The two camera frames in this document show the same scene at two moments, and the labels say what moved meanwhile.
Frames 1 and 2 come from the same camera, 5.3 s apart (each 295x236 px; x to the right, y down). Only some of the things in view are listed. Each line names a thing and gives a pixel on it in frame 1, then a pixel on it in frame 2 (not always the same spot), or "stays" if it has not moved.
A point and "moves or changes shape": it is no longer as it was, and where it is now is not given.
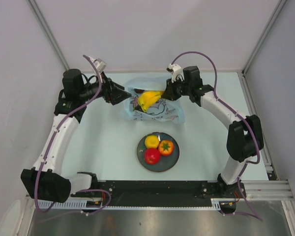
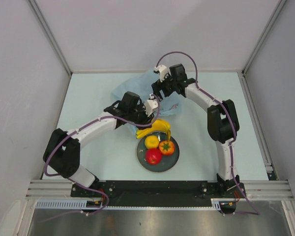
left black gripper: [112, 92] -> [146, 119]
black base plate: [164, 192] stays
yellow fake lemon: [152, 141] stays
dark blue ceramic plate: [166, 162] stays
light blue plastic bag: [162, 109] moves or changes shape
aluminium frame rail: [269, 190] stays
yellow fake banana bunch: [145, 99] moves or changes shape
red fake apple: [152, 156] stays
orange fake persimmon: [165, 147] stays
